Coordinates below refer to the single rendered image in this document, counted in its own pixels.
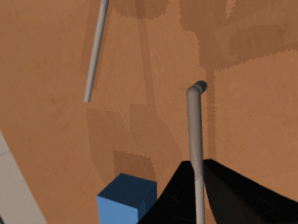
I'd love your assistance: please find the grey metal rod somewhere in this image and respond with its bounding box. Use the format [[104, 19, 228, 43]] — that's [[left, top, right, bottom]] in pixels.
[[83, 0, 109, 102]]

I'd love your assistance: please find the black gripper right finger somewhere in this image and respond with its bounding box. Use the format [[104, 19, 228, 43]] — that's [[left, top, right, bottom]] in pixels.
[[203, 159, 298, 224]]

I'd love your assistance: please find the blue cube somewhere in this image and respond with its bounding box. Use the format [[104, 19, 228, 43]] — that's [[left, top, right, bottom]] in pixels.
[[97, 173, 157, 224]]

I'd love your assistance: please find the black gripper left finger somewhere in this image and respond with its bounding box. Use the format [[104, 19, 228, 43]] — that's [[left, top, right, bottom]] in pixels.
[[137, 161, 197, 224]]

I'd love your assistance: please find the wooden-handled tool with grey metal shaft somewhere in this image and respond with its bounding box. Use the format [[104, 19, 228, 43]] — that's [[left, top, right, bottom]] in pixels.
[[186, 80, 208, 224]]

